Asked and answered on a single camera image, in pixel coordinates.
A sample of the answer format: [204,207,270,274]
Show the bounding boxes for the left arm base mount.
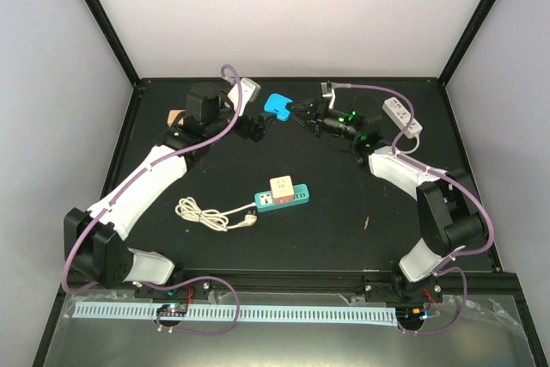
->
[133,267,216,299]

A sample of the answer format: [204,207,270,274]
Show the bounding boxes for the large orange cube adapter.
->
[167,109,186,127]

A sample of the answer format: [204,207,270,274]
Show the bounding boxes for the teal strip white cable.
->
[174,196,260,233]

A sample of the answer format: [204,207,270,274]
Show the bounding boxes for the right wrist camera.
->
[321,81,336,109]

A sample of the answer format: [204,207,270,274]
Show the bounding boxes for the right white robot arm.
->
[286,95,490,301]

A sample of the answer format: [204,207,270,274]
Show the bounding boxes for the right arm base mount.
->
[357,272,443,305]

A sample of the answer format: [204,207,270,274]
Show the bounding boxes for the blue cube adapter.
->
[263,93,293,122]

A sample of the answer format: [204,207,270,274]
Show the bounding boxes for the light blue slotted cable duct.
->
[72,302,398,327]

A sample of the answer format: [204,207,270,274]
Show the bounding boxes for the pink cube adapter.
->
[269,175,295,205]

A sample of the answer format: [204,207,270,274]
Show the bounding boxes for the white power strip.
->
[382,97,423,139]

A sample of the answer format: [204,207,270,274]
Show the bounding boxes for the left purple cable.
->
[61,64,241,337]

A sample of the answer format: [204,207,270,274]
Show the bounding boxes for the teal power strip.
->
[254,183,310,213]

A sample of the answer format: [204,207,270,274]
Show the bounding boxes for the purple cable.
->
[61,64,241,337]
[330,83,496,336]

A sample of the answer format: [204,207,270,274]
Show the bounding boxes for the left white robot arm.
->
[62,78,293,297]

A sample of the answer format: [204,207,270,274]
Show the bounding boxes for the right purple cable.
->
[330,83,496,336]

